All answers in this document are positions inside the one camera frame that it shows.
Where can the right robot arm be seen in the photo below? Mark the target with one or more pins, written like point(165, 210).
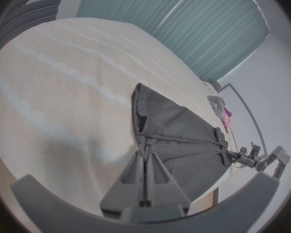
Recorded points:
point(278, 154)

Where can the pile of clothes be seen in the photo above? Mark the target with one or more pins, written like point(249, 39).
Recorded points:
point(219, 107)

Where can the blue-green curtain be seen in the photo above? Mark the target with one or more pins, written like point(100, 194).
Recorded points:
point(213, 33)
point(116, 3)

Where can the black shorts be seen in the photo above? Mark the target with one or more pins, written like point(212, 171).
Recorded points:
point(184, 135)

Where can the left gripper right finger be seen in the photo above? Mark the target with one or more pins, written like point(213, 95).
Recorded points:
point(164, 190)

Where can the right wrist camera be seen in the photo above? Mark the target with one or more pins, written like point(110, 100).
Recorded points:
point(255, 150)

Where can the bed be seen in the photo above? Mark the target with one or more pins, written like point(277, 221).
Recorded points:
point(63, 81)

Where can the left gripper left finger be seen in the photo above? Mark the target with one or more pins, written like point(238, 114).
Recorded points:
point(126, 188)

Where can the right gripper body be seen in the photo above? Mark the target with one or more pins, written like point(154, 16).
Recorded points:
point(244, 159)

